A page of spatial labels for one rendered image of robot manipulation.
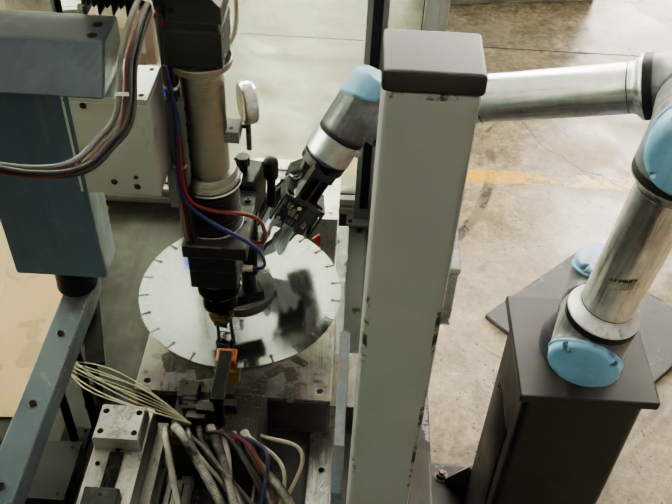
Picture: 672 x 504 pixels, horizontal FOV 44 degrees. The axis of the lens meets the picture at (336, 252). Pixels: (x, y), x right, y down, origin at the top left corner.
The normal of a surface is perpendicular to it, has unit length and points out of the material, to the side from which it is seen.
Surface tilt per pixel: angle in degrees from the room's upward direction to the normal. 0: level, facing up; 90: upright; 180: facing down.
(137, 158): 90
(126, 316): 0
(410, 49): 0
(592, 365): 97
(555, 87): 54
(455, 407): 0
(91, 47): 59
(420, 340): 90
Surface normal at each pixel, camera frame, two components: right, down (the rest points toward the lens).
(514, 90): -0.46, -0.11
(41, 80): -0.03, 0.21
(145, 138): -0.05, 0.68
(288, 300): 0.04, -0.73
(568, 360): -0.38, 0.71
